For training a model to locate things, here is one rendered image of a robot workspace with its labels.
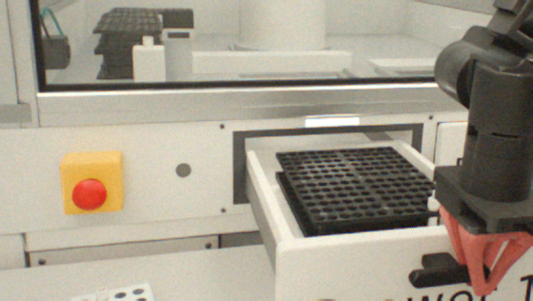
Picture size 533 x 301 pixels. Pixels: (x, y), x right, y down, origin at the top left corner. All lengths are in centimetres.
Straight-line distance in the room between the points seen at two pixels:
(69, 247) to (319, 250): 46
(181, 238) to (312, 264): 40
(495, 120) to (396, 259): 16
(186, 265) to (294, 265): 33
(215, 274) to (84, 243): 20
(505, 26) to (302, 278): 27
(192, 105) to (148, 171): 11
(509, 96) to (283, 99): 42
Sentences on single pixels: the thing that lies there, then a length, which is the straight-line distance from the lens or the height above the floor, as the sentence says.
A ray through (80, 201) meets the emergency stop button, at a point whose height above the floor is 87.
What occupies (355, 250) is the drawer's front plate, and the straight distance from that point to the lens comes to 51.
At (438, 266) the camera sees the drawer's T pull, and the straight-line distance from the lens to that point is 52.
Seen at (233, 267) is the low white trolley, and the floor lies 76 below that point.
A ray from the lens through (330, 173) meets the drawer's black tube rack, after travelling 73.
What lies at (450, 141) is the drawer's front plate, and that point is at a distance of 89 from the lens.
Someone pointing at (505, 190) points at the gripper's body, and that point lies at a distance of 47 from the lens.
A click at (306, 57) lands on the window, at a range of 81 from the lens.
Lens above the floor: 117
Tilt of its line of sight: 16 degrees down
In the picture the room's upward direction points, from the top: 2 degrees clockwise
